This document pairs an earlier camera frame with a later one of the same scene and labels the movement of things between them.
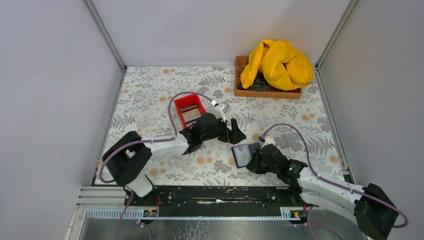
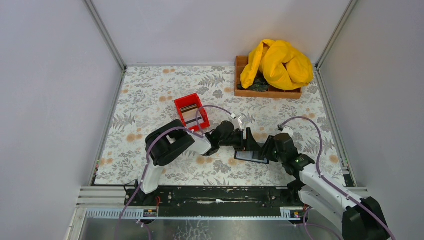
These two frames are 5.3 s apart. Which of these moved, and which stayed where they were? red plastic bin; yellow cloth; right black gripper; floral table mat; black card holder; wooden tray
Moved: black card holder; right black gripper
Stayed: wooden tray; floral table mat; yellow cloth; red plastic bin
